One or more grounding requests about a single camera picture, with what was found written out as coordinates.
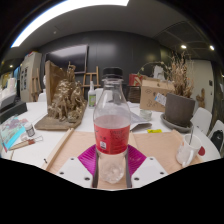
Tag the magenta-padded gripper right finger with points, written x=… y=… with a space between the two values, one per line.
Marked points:
x=146 y=170

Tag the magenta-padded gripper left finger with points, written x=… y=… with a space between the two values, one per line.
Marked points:
x=75 y=170

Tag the clear red-labelled drink bottle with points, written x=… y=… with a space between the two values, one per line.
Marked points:
x=111 y=133

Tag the yellow tag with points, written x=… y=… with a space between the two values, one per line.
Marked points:
x=154 y=131

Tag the white mug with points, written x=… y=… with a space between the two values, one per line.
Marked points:
x=186 y=151

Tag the grey plant saucer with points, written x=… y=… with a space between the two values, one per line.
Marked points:
x=168 y=124

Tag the open printed magazine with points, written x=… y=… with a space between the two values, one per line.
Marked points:
x=137 y=120

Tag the small white jar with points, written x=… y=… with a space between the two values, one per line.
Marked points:
x=145 y=115

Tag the paint brush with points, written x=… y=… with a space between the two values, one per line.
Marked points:
x=25 y=143

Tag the metal spoon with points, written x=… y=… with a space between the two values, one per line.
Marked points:
x=192 y=133

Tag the small grey-lidded jar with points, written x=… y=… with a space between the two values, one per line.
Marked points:
x=29 y=130

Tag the dried plant in grey pot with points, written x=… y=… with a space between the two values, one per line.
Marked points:
x=180 y=110

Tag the golden relief sculpture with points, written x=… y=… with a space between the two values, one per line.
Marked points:
x=65 y=100

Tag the colourful book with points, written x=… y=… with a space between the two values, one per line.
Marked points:
x=13 y=131

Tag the white bottle with green label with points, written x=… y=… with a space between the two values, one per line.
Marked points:
x=92 y=98

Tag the cardboard box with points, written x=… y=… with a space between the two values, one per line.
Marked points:
x=151 y=93

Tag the black box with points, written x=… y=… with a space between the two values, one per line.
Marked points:
x=11 y=111

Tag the wooden figure sculpture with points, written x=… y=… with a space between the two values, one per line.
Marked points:
x=200 y=98

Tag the red box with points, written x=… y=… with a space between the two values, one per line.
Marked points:
x=135 y=80

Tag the wooden easel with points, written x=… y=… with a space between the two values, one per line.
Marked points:
x=90 y=78

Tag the white cabinet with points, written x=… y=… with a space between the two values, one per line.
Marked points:
x=30 y=76

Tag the round ceiling light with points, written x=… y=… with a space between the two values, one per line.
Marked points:
x=212 y=47
x=183 y=46

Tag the long ceiling strip light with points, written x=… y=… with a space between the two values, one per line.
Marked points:
x=66 y=10

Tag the dark wall screen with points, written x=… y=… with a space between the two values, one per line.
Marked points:
x=66 y=59

